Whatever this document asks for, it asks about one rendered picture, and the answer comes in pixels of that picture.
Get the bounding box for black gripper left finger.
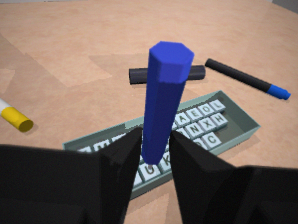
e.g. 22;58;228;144
0;127;143;224

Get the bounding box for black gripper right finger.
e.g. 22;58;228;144
169;130;298;224

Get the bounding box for small grey keyboard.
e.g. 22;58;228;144
61;89;262;201

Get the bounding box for black marker with blue cap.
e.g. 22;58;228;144
205;58;291;100

